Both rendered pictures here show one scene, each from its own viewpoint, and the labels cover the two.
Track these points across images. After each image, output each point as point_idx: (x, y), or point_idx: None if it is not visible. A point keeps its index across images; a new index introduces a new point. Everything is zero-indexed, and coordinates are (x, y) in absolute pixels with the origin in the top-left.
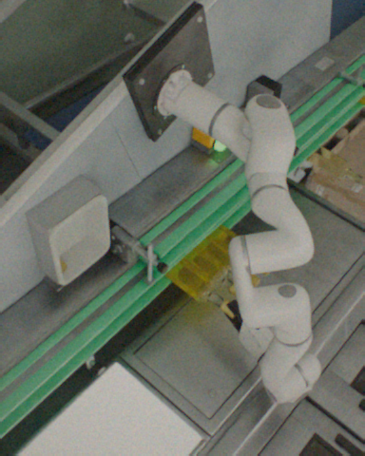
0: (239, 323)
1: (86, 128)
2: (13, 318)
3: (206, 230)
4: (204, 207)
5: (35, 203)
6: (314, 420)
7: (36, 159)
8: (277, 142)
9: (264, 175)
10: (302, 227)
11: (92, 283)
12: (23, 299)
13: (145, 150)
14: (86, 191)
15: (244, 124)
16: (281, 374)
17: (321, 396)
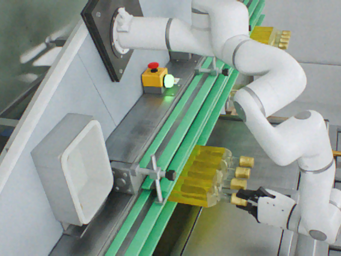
0: (252, 208)
1: (62, 66)
2: None
3: (187, 148)
4: (180, 126)
5: (36, 142)
6: None
7: (24, 112)
8: (234, 6)
9: (234, 38)
10: (290, 56)
11: (110, 220)
12: (51, 255)
13: (112, 94)
14: (80, 121)
15: (196, 19)
16: (325, 204)
17: None
